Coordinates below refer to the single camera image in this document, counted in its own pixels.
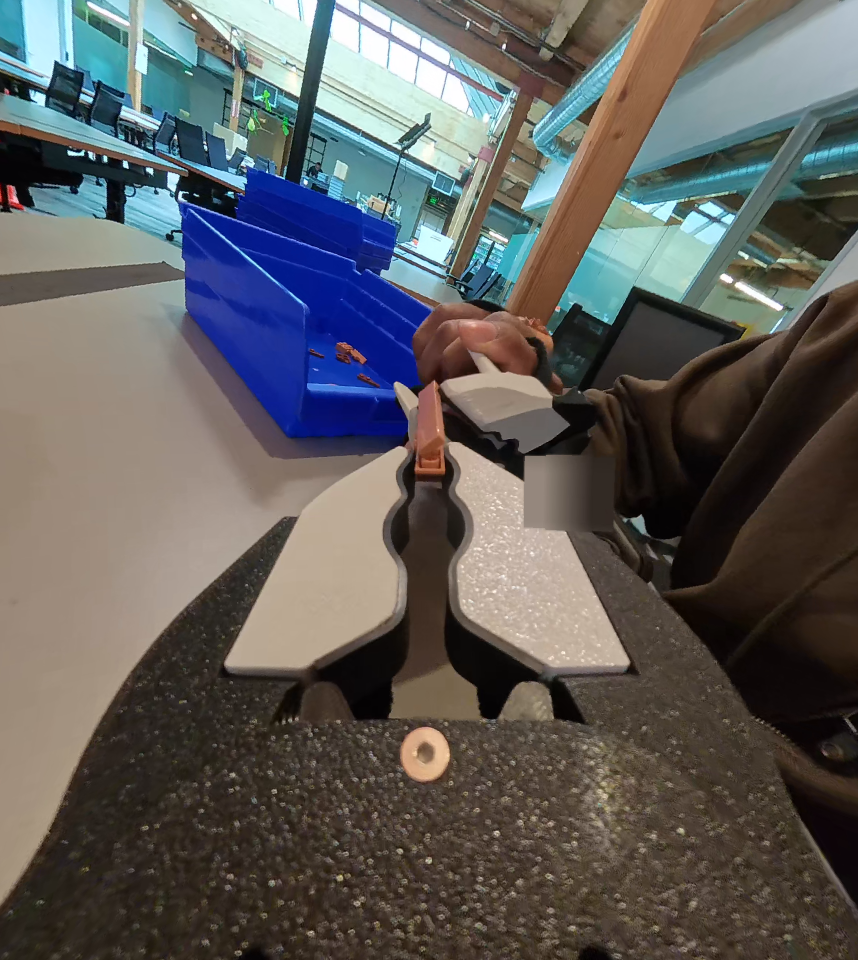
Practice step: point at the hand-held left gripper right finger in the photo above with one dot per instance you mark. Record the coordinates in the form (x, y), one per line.
(534, 592)

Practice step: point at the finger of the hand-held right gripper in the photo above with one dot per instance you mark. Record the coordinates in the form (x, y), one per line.
(511, 409)
(408, 399)

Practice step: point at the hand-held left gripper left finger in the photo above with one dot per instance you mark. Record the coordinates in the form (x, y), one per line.
(324, 570)

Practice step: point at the orange toy brick assembly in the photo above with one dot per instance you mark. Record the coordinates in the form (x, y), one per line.
(429, 427)

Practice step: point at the small orange toy piece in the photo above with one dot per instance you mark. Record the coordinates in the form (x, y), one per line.
(350, 352)
(367, 380)

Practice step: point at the blue plastic bin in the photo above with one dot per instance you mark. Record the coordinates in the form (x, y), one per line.
(249, 315)
(309, 210)

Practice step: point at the person's right forearm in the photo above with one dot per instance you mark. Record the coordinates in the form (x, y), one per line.
(699, 435)

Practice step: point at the grey desk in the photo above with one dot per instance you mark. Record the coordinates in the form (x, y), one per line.
(99, 487)

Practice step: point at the black screen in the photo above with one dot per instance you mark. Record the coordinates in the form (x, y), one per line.
(661, 345)

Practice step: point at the black tripod stand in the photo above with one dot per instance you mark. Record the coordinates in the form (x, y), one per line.
(410, 139)

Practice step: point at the brown jacket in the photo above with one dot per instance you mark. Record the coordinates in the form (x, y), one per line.
(811, 637)

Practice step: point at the green neon sign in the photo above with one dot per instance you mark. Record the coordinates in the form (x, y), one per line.
(268, 112)

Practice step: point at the black column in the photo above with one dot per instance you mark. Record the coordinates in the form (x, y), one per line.
(309, 90)

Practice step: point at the black office chair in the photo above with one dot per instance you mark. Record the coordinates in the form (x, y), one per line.
(190, 139)

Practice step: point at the long wooden-edged table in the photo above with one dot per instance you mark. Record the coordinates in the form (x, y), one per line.
(39, 124)

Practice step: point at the wooden post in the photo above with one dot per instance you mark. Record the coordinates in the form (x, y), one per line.
(609, 150)

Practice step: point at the silver ventilation duct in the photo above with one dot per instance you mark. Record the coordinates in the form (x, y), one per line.
(586, 90)

